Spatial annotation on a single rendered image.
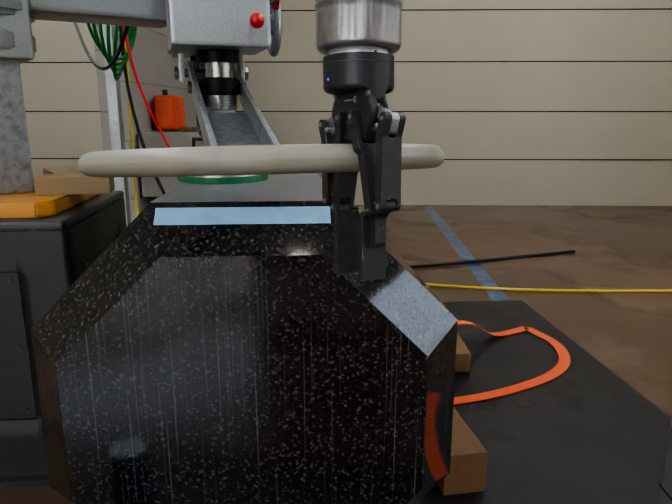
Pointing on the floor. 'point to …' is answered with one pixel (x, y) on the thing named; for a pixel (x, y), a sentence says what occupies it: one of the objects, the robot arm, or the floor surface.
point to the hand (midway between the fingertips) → (359, 246)
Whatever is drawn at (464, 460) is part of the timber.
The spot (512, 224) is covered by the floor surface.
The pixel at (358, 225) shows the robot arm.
